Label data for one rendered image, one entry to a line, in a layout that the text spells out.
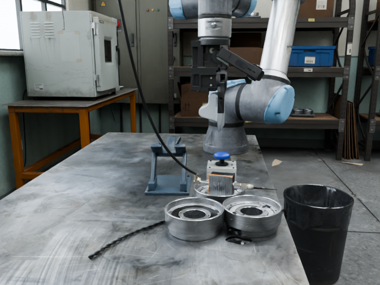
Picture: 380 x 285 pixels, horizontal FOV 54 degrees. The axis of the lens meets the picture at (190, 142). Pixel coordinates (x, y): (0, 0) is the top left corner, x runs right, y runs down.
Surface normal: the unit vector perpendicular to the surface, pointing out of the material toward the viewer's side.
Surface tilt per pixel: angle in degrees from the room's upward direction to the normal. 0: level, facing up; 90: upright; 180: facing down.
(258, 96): 68
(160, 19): 90
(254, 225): 90
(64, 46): 90
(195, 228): 90
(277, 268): 0
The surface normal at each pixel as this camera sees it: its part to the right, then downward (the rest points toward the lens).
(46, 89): -0.10, 0.22
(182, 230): -0.40, 0.20
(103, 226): 0.00, -0.97
